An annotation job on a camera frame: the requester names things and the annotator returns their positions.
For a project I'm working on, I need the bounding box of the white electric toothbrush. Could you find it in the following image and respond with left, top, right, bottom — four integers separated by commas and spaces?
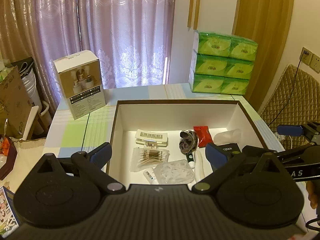
194, 150, 207, 183

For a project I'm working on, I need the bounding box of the clear plastic cup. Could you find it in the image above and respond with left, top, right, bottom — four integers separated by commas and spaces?
213, 129, 242, 145

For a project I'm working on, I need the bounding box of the red candy wrapper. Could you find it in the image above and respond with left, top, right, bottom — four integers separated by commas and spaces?
194, 126, 213, 148

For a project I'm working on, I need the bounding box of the bag of dental floss picks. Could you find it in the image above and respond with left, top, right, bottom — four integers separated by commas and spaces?
153, 159, 195, 185

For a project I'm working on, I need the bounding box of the bag of cotton swabs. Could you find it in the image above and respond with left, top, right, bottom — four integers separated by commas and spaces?
130, 147, 170, 172

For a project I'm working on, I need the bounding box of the cream hair claw clip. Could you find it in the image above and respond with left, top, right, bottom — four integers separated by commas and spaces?
135, 129, 168, 147

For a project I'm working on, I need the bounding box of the white power strip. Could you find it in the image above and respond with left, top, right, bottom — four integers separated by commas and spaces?
274, 132, 292, 142

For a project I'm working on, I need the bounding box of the black Flyco box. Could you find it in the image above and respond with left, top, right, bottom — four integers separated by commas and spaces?
218, 143, 241, 156

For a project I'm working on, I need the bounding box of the quilted brown chair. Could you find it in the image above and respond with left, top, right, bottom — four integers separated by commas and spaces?
259, 64, 319, 151

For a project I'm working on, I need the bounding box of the checked tablecloth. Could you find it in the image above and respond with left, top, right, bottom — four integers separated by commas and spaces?
42, 83, 311, 230

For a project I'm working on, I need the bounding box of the small white tube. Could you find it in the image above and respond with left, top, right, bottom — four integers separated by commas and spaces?
143, 168, 158, 185

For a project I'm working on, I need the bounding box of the brown cardboard storage box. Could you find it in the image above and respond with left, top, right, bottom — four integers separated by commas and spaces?
106, 99, 266, 186

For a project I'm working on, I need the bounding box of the white product box with photo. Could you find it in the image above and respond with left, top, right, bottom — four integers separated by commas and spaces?
54, 50, 106, 120

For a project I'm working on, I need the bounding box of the green tissue pack bundle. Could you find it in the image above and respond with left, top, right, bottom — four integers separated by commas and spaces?
189, 31, 258, 95

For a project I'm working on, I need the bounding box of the brown cardboard carton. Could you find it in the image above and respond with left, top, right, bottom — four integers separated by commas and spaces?
0, 67, 32, 139

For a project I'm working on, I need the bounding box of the blue printed book box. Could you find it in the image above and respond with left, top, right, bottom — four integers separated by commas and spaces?
0, 186, 21, 238

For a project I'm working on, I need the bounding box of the purple curtain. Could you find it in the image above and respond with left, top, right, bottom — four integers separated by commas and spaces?
1, 0, 175, 111

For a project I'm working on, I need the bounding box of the wall power socket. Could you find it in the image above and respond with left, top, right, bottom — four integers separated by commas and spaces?
299, 47, 320, 74

